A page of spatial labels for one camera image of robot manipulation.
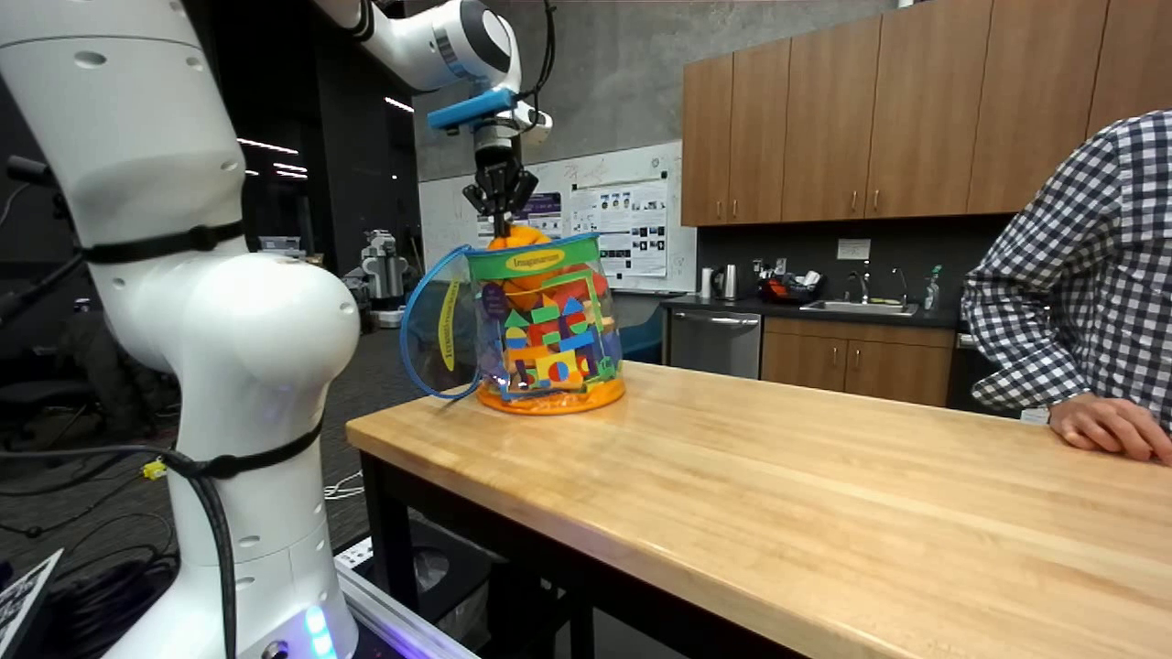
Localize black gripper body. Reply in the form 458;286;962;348
468;121;531;197

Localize robot base platform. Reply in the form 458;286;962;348
259;537;486;659

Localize clear round blue-rimmed bag lid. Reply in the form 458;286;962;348
393;242;491;407

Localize checkered shirt person right hand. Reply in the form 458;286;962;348
1044;393;1172;469

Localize printed poster on whiteboard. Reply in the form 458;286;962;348
556;179;677;292

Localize grey lab equipment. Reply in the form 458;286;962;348
338;223;414;312

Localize jar of colourful blocks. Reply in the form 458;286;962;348
465;230;630;422

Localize blue lounge chair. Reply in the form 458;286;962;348
614;314;670;365

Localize stainless steel dishwasher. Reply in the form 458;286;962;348
663;306;768;382

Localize dark countertop appliance cluster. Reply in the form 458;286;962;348
751;257;828;309

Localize steel kitchen sink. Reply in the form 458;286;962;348
796;292;924;321

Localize wooden lower sink cabinet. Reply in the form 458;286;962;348
760;314;962;412

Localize person in checkered shirt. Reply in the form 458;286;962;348
955;107;1172;432

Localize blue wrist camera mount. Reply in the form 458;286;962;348
424;80;524;137

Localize wooden upper wall cabinets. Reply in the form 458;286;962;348
677;0;1172;234

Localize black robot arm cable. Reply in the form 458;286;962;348
139;450;241;659

